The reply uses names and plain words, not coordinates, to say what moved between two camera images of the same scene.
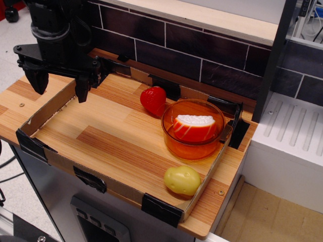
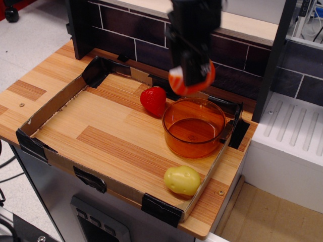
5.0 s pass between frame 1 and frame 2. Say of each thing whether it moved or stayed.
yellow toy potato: stayed
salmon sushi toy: moved
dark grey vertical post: stayed
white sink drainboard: stayed
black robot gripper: moved
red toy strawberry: stayed
